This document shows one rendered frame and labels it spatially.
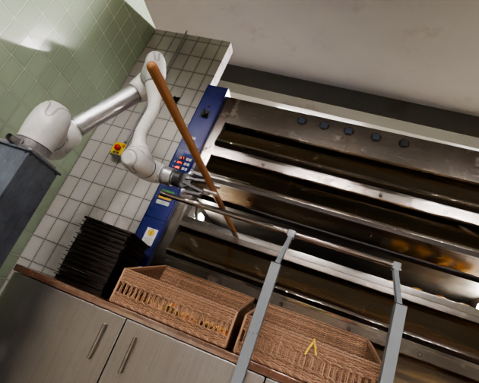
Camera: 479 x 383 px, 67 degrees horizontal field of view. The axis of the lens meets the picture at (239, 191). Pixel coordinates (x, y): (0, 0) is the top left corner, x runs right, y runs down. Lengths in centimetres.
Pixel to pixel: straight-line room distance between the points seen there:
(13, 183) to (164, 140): 119
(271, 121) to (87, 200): 133
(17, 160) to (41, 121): 21
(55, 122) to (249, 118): 128
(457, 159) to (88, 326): 216
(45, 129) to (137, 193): 88
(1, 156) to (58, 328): 74
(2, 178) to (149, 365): 91
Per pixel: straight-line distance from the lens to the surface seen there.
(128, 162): 161
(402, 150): 245
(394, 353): 147
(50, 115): 177
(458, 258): 218
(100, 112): 202
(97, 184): 259
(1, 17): 227
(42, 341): 180
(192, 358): 154
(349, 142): 242
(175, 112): 117
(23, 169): 166
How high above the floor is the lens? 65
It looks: 20 degrees up
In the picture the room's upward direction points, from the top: 22 degrees clockwise
